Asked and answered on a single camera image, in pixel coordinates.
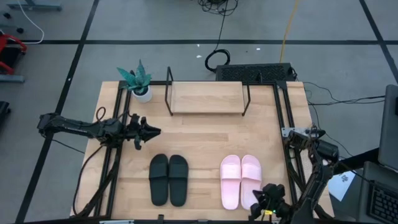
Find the white paper sheet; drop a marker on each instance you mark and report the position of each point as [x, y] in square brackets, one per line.
[340, 186]

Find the pink rubber slide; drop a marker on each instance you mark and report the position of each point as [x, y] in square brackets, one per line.
[230, 183]
[251, 174]

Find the grey table foot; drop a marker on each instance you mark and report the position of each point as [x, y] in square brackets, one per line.
[12, 78]
[34, 6]

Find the black keyboard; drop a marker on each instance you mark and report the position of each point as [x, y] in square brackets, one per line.
[384, 203]
[258, 72]

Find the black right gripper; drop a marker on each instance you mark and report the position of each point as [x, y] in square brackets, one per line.
[273, 199]

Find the black aluminium table frame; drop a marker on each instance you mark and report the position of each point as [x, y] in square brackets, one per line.
[280, 84]

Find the black metal beam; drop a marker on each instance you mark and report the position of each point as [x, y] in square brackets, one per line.
[357, 160]

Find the grey monitor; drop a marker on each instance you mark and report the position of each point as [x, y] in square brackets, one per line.
[388, 130]

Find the red metal cart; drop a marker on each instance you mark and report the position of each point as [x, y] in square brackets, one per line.
[12, 38]

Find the grey desk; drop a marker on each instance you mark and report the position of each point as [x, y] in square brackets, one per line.
[363, 199]

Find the silver mount plate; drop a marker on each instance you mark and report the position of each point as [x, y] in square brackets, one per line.
[287, 131]

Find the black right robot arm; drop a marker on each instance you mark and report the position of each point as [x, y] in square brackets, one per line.
[320, 174]

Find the green succulent plant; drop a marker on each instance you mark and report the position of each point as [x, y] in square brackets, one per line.
[138, 81]

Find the black rubber slide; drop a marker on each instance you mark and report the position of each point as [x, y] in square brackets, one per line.
[178, 180]
[158, 180]

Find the white plant pot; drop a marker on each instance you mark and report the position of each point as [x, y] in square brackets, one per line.
[143, 97]

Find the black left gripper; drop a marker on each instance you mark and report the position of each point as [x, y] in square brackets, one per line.
[132, 129]

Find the wooden shelf black metal frame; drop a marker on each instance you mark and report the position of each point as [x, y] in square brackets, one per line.
[206, 98]

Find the black chair base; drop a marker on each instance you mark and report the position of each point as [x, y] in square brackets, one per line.
[3, 110]

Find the black caster wheel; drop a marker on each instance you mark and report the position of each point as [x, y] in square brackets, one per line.
[20, 30]
[7, 15]

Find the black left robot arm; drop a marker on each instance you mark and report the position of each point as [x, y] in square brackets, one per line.
[71, 126]

